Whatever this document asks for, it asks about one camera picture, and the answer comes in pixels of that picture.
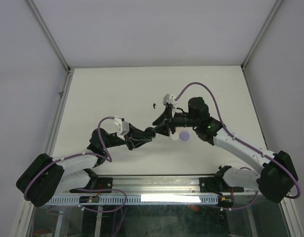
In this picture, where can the aluminium enclosure frame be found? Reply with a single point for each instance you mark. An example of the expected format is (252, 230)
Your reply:
(266, 42)

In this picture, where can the purple earbud charging case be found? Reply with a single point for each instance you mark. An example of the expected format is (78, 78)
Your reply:
(184, 136)

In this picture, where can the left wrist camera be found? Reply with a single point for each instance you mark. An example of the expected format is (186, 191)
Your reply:
(122, 127)

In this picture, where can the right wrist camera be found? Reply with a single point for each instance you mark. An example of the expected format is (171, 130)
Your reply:
(169, 100)

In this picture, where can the white earbud charging case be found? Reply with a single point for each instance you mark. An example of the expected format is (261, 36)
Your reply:
(174, 136)

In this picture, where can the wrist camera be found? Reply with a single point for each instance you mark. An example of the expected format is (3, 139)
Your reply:
(169, 100)
(122, 127)

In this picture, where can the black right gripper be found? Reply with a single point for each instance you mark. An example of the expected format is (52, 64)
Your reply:
(163, 119)

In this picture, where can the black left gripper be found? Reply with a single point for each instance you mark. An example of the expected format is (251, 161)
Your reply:
(134, 142)

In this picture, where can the aluminium mounting rail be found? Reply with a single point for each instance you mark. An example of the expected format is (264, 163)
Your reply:
(171, 184)

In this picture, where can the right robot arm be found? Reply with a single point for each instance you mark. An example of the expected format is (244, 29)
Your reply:
(272, 174)

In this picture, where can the white slotted cable duct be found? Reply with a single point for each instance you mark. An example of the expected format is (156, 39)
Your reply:
(145, 199)

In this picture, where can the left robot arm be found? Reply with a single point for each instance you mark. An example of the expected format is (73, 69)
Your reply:
(47, 176)

